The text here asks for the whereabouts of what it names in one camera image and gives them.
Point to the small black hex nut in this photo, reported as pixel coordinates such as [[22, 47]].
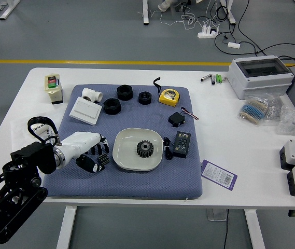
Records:
[[140, 100]]

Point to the big black gear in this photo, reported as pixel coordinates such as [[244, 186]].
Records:
[[140, 152]]

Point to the bag of clear components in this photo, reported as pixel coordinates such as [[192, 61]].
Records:
[[274, 109]]

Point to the yellow tape measure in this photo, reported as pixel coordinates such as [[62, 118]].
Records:
[[169, 100]]

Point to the white wall switch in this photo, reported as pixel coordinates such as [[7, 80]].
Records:
[[85, 111]]

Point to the bag of blue resistors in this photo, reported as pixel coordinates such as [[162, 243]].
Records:
[[252, 110]]

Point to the large black hex nut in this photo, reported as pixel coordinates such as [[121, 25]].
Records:
[[107, 109], [120, 95]]

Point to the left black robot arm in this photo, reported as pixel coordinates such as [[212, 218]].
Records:
[[33, 153]]

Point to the purple label card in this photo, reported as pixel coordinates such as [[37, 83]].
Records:
[[218, 175]]

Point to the clear printed plastic bag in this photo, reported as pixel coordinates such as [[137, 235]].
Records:
[[20, 137]]

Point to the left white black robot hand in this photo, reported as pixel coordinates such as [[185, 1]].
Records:
[[81, 142]]

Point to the green battery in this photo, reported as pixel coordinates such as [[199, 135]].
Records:
[[217, 78], [220, 78]]

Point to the small white adapter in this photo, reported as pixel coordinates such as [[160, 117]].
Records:
[[233, 44]]

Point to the blue-grey cushion mat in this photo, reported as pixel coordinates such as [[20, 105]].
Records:
[[111, 181]]

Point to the black digital display module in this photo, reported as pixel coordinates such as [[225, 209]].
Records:
[[181, 145]]

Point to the white table leg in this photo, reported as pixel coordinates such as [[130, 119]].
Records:
[[254, 228], [67, 228]]

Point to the white square plate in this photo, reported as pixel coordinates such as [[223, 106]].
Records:
[[126, 145]]

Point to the small white printed block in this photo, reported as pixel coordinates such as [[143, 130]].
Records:
[[40, 129]]

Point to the white pipe tee fitting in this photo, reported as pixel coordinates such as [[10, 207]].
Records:
[[91, 94]]

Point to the grey electrical enclosure box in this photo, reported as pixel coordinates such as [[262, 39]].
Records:
[[261, 85]]

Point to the white power strip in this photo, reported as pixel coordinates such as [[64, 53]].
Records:
[[205, 33]]

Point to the cream switch box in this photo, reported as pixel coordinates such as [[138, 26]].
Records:
[[54, 92]]

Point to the grey under-table bracket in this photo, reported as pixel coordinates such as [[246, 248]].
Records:
[[216, 214]]

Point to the person's white shoe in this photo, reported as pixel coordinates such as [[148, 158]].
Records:
[[165, 5]]

